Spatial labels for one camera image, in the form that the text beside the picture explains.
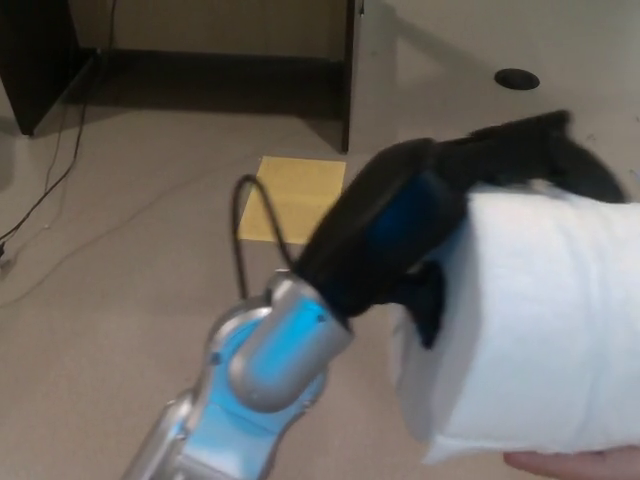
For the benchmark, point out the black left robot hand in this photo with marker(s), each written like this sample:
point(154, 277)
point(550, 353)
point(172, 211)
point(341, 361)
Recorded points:
point(370, 235)

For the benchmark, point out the person's bare hand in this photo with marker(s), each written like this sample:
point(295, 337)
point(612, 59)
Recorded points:
point(575, 461)

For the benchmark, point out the white toilet paper roll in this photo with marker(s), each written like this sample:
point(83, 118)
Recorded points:
point(540, 310)

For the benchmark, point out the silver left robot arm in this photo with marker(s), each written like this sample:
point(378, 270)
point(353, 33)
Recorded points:
point(270, 360)

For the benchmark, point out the yellow rectangular floor plate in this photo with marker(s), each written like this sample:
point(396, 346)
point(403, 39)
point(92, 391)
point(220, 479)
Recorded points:
point(302, 187)

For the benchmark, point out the black round floor cover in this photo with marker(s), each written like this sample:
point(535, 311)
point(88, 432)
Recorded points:
point(516, 79)

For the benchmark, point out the dark wooden desk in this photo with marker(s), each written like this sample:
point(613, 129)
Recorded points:
point(35, 70)

